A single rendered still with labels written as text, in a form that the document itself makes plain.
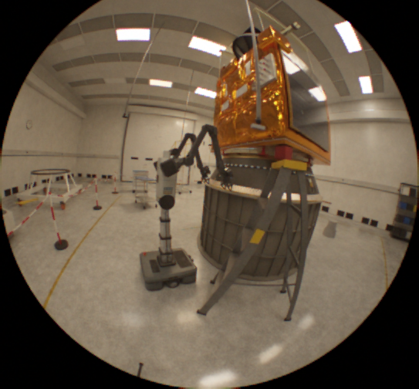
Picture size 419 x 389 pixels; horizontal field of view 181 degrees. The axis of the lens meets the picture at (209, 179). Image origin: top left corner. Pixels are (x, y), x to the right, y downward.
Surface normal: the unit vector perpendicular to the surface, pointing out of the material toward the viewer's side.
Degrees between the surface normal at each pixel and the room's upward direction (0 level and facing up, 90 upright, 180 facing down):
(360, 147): 90
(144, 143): 90
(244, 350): 0
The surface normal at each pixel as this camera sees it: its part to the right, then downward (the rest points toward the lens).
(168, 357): 0.10, -0.99
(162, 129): 0.39, 0.13
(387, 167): -0.91, -0.06
